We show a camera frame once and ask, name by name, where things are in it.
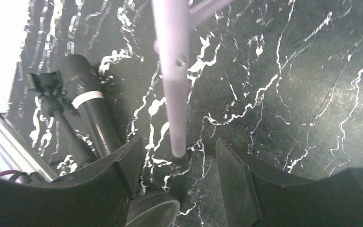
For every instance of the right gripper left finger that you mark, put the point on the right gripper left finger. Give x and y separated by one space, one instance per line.
97 195

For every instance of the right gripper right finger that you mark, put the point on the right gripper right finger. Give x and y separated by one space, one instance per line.
257 194

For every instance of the black microphone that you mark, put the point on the black microphone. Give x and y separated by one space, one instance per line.
83 87

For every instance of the lilac folding tripod stand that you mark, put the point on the lilac folding tripod stand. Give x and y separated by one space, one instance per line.
174 20

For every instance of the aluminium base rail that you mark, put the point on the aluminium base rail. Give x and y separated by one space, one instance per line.
16 154

